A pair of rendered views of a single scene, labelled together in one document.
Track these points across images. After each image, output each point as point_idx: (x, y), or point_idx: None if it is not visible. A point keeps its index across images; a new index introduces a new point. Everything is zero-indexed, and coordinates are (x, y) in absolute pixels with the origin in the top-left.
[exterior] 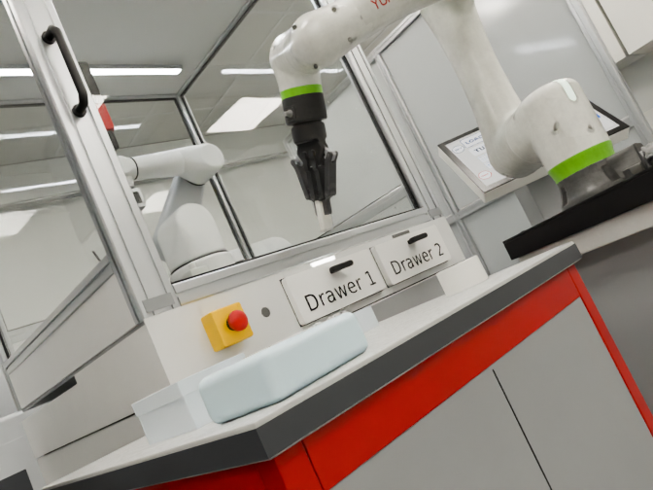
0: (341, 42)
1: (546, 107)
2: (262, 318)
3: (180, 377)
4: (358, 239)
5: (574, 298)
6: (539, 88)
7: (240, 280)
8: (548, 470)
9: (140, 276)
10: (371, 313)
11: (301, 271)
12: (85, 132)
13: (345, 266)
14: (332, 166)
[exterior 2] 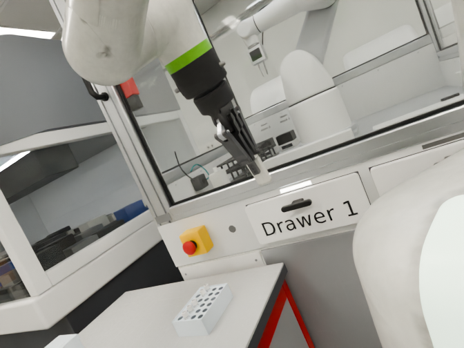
0: (94, 65)
1: (369, 308)
2: (229, 233)
3: (177, 259)
4: (351, 159)
5: None
6: (369, 230)
7: (212, 206)
8: None
9: (152, 203)
10: (201, 325)
11: (262, 202)
12: (111, 111)
13: (298, 208)
14: (229, 144)
